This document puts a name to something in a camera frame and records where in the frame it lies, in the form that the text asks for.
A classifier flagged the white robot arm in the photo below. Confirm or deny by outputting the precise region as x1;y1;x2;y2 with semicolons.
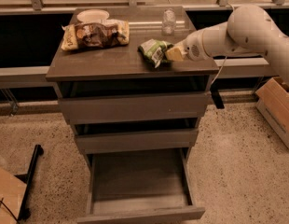
165;5;289;86

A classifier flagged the grey drawer cabinet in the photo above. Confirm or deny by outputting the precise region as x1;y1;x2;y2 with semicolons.
46;7;218;165

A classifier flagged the black metal stand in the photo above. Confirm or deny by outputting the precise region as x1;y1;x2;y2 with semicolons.
16;144;44;221

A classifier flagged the black cabinet caster bracket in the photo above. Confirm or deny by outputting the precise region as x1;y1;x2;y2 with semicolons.
211;90;225;109

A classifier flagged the grey middle drawer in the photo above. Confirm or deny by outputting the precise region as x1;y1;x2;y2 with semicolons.
75;118;199;154

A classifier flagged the grey top drawer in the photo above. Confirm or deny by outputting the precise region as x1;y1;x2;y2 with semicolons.
59;77;210;124

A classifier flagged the brown yellow chip bag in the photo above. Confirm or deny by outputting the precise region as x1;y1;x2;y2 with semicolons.
62;19;130;51

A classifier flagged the grey bottom drawer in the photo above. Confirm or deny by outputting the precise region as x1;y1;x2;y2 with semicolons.
77;148;205;224

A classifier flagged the cardboard box right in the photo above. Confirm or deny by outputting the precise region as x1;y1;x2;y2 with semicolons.
256;77;289;148

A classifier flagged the white paper bowl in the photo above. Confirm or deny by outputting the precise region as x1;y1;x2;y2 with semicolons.
76;9;109;23

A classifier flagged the green jalapeno chip bag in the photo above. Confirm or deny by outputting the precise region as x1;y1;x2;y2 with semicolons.
138;39;173;68

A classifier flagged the white cable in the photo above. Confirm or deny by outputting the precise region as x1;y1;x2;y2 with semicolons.
209;55;228;86

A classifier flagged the clear plastic bottle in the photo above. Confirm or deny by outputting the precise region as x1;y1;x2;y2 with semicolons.
162;8;176;35

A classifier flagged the cardboard box left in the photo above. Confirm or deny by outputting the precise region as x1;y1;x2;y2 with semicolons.
0;166;27;224

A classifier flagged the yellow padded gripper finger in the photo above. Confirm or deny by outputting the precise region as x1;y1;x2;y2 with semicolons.
165;44;187;62

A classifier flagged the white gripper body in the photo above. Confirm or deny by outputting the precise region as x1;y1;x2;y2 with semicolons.
177;31;209;61

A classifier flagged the cardboard box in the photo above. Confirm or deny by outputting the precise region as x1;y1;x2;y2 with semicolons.
256;77;289;148
0;166;27;224

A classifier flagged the grey drawer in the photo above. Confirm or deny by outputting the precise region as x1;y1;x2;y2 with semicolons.
77;148;205;224
75;118;199;154
59;77;210;124

